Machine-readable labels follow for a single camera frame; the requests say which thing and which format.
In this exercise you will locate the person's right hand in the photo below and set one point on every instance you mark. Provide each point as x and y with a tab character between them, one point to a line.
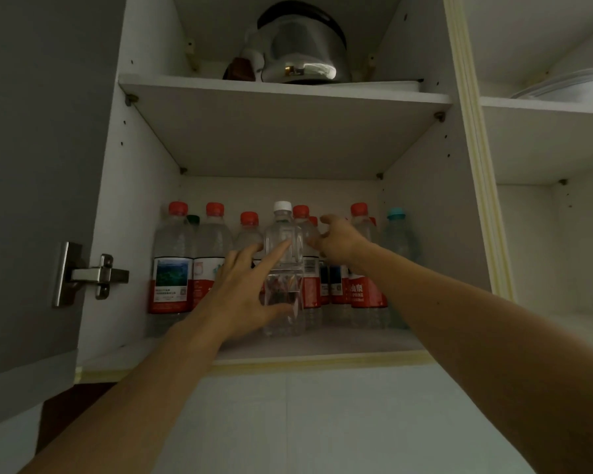
343	241

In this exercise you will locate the person's left hand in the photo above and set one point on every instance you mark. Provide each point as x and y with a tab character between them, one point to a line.
237	306

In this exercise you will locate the teal-cap water bottle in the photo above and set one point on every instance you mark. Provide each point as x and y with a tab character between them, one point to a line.
398	236

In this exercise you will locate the white-cap clear bottle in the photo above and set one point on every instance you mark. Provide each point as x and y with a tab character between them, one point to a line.
282	227

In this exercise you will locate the group of bottles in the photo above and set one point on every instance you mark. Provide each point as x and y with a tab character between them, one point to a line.
170	281

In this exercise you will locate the white wall cabinet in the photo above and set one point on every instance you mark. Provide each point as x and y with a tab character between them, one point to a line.
276	138

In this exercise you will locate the person's left forearm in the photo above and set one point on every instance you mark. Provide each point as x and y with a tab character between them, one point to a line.
128	414

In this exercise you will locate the person's right forearm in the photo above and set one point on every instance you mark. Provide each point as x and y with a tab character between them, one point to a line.
499	350

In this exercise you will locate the cupboard door hinge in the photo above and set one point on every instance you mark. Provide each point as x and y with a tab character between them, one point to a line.
94	275

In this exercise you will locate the dark brown bowl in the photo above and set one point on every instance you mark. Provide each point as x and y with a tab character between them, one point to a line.
238	70

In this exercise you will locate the white plastic basin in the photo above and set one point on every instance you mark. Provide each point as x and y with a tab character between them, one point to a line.
578	88

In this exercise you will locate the grey wall cabinet door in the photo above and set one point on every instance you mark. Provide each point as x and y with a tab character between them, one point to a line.
34	192

